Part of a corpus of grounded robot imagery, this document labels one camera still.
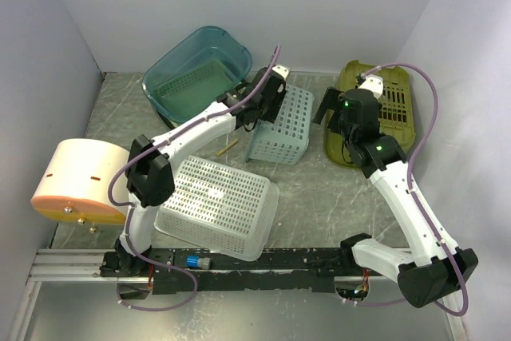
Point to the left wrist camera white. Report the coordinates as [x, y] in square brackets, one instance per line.
[282, 71]

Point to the dark grey tray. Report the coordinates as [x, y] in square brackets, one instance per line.
[171, 125]

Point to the light blue perforated basket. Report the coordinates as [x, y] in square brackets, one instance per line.
[286, 140]

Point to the aluminium extrusion frame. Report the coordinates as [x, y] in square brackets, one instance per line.
[66, 299]

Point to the olive green tub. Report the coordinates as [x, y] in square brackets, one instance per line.
[396, 115]

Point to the small wooden stick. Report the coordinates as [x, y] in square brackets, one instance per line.
[227, 147]

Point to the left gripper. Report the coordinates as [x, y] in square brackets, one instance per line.
[279, 101]

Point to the blue grey connector plug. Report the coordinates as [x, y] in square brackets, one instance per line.
[198, 262]

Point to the teal transparent tub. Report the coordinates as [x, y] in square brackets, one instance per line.
[202, 45]

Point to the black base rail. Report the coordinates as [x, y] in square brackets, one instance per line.
[319, 270]

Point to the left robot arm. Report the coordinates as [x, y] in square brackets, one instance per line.
[148, 178]

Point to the white perforated basket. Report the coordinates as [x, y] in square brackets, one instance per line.
[225, 210]

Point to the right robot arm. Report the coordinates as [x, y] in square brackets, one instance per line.
[435, 265]

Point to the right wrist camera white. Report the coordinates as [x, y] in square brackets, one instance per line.
[374, 84]

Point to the cream cylindrical drum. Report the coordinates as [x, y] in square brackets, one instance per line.
[74, 186]

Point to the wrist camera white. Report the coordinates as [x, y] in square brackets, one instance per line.
[374, 84]
[282, 71]

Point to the pale green shallow basket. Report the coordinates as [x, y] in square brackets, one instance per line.
[190, 93]

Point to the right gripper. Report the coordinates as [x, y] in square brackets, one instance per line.
[331, 100]

